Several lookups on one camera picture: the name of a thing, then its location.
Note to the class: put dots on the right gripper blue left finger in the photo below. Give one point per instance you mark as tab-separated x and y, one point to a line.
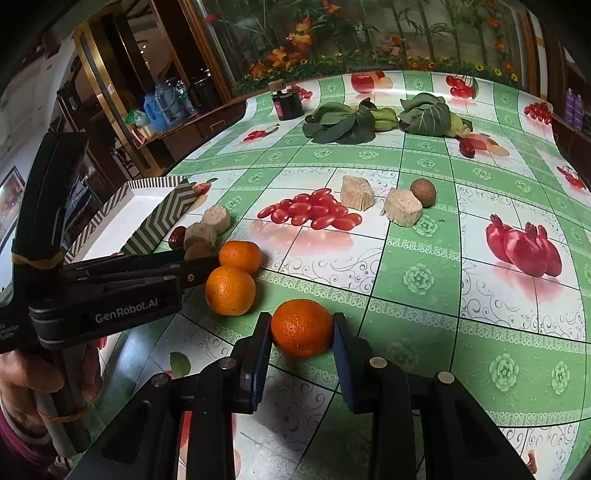
253	356

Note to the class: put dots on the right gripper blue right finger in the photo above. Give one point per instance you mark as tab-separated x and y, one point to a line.
358	368

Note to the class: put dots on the brown round fruit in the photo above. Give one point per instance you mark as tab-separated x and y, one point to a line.
198	249

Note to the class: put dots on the beige cylinder cake front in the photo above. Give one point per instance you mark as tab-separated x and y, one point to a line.
199	232

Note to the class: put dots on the beige cylinder cake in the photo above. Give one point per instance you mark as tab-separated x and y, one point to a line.
199	232
218	217

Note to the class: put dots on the beige cylinder cake back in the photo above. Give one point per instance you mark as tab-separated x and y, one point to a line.
218	217

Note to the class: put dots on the beige square cake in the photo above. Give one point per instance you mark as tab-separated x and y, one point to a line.
356	193
402	207

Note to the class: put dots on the brown kiwi fruit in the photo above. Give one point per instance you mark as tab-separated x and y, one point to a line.
425	191

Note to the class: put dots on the person's left hand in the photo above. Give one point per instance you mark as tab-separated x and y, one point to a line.
22	375

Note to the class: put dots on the white tray with striped rim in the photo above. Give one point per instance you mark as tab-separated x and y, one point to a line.
134	220

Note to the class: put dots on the green snack bag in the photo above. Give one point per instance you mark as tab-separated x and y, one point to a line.
136	118

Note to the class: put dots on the blue thermos jug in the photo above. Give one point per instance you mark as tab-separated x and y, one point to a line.
156	118

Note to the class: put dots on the grey-blue thermos jug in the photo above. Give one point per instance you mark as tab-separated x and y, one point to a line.
168	105

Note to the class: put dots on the dark wooden cabinet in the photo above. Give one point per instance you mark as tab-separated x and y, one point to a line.
177	142

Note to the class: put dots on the left leafy green vegetable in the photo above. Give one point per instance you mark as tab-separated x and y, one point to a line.
339	123

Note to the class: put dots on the leafy green vegetable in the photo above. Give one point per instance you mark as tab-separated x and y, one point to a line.
339	123
429	115

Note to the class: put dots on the red jujube near vegetables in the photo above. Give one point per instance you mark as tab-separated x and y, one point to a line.
466	148

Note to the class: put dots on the right leafy green vegetable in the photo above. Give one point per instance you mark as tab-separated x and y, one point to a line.
429	115

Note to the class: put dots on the black jar with pink label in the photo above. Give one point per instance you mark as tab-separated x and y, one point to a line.
287	105

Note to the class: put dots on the purple bottles on shelf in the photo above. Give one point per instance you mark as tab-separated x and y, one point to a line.
573	110

